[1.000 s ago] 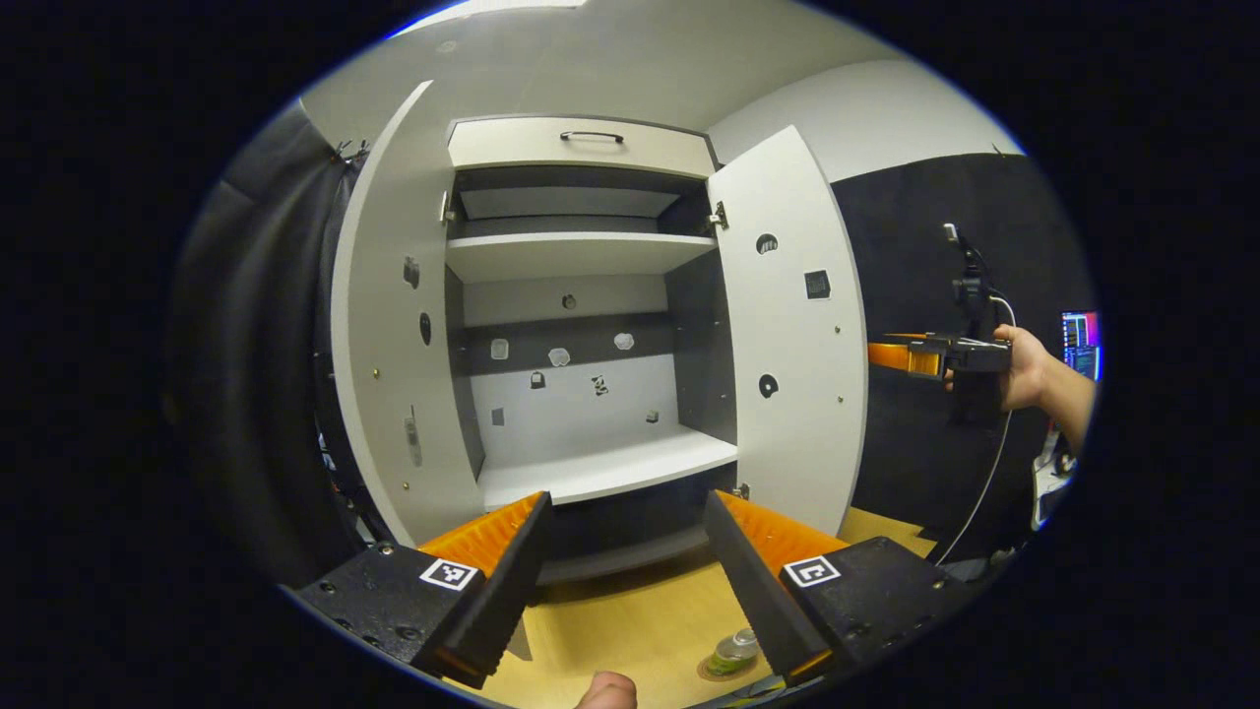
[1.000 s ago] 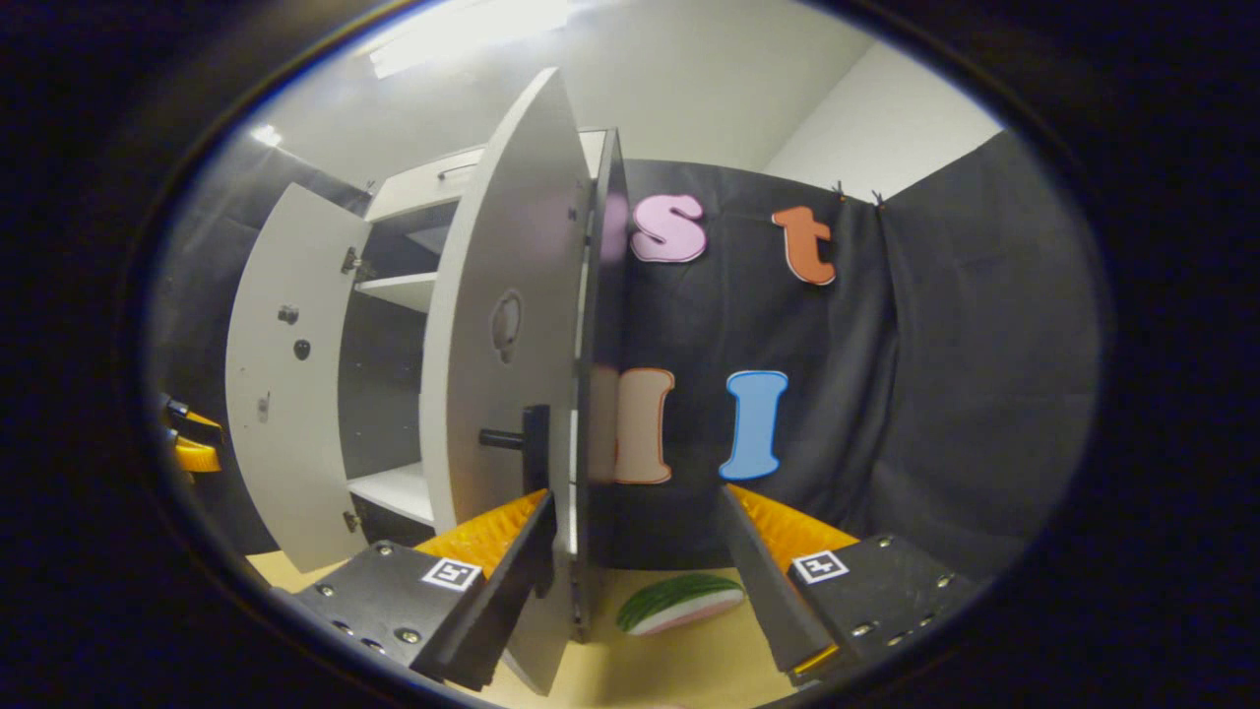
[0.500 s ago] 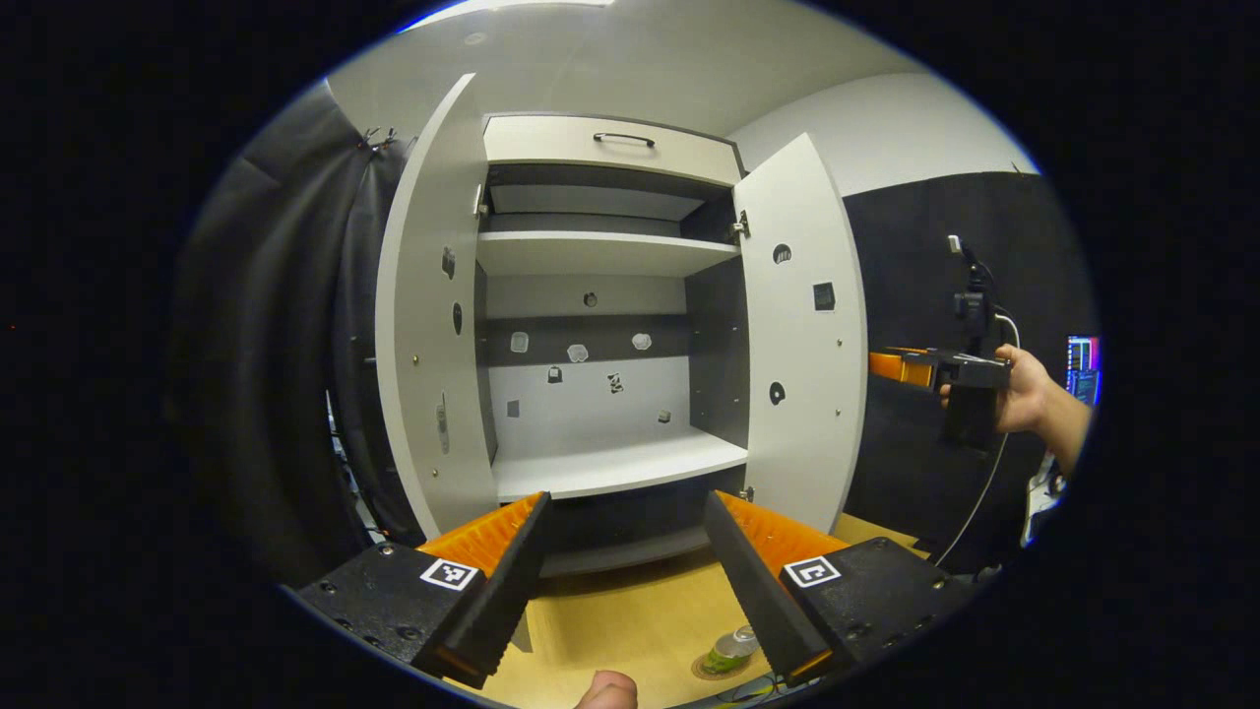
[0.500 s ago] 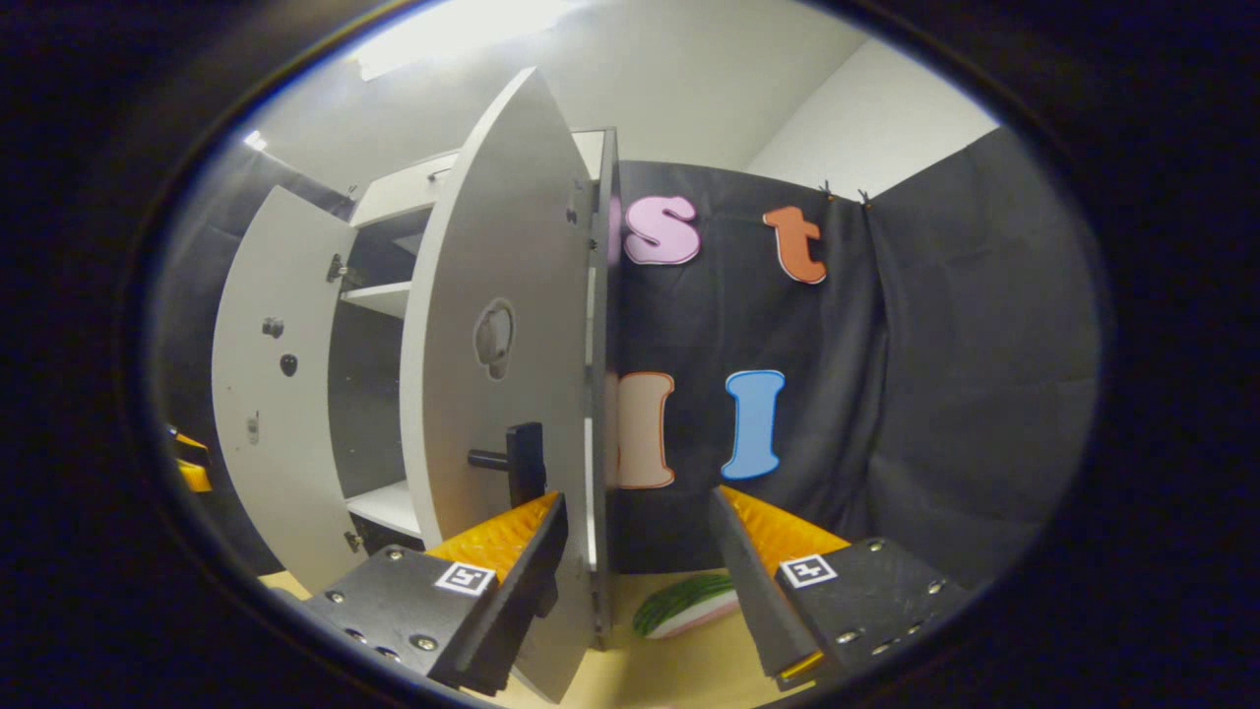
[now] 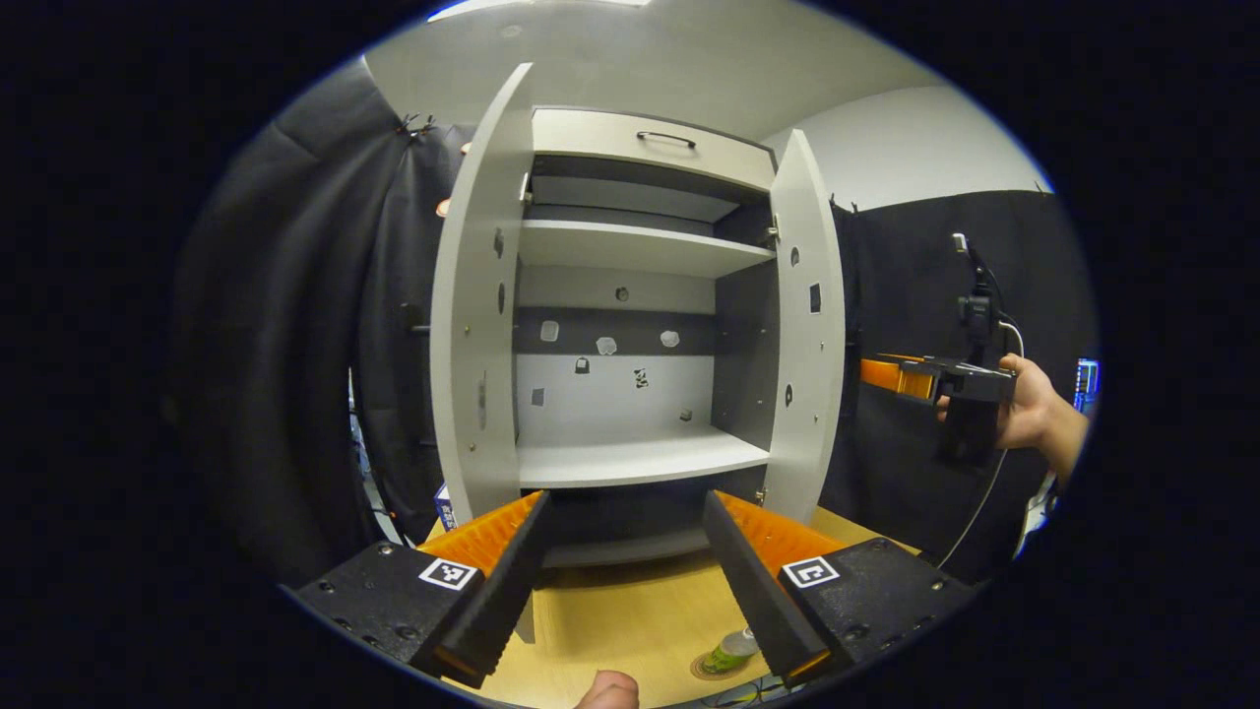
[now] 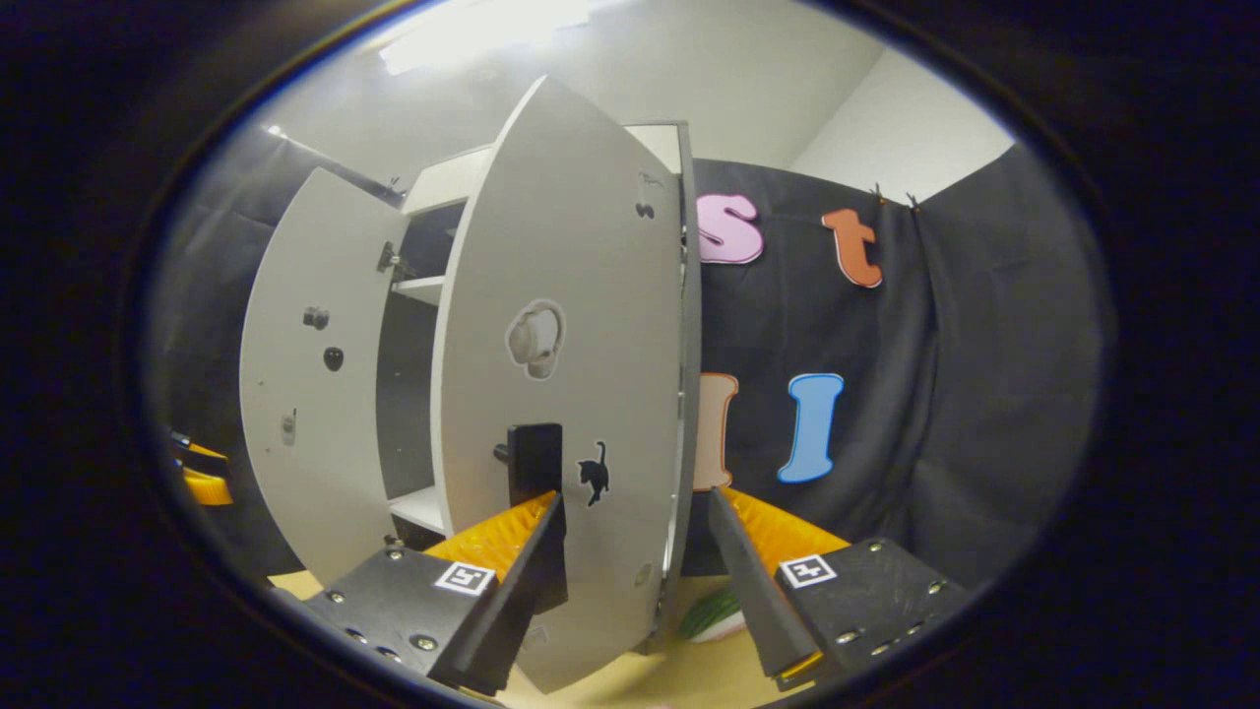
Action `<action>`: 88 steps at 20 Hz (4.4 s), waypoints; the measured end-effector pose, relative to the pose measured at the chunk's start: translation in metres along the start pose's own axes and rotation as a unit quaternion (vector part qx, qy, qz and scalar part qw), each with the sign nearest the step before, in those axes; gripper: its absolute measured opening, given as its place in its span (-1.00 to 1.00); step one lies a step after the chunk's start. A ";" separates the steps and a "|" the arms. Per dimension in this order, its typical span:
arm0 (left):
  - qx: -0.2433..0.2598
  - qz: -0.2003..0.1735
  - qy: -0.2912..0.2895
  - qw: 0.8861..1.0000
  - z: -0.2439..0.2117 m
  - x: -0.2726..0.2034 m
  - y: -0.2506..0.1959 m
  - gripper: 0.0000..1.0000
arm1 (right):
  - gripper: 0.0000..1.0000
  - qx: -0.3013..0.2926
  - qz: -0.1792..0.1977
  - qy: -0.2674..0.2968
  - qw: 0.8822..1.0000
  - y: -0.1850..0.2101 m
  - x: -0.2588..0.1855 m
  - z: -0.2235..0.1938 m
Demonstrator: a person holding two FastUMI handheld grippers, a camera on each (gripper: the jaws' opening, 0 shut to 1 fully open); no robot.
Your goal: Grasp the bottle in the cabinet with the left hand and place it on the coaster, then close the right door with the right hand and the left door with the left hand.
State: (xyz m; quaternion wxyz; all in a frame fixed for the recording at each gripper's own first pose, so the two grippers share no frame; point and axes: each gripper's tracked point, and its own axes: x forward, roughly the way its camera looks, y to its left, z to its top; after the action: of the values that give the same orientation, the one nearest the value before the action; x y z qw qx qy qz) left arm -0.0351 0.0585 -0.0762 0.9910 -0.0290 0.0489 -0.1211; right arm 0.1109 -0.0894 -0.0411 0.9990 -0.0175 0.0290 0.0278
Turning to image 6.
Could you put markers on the white cabinet door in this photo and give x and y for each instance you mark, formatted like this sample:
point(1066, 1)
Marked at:
point(581, 246)
point(315, 443)

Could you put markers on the green striped object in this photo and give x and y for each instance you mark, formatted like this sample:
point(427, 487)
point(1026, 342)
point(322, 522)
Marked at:
point(711, 615)

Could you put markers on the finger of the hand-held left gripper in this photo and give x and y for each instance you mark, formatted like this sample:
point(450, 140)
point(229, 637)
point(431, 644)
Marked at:
point(202, 451)
point(209, 487)

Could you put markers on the black backdrop cloth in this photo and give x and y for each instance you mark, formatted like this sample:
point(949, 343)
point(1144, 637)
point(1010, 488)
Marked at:
point(984, 394)

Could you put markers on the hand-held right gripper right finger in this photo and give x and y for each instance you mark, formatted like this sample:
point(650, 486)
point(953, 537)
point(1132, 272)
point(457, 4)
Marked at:
point(753, 591)

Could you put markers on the white cabinet shelf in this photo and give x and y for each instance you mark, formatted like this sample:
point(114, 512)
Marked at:
point(421, 289)

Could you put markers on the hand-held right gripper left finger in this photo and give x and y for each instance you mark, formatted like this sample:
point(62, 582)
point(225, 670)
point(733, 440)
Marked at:
point(517, 611)

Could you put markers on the metal door hinge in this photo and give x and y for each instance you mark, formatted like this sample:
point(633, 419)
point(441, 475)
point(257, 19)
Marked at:
point(390, 258)

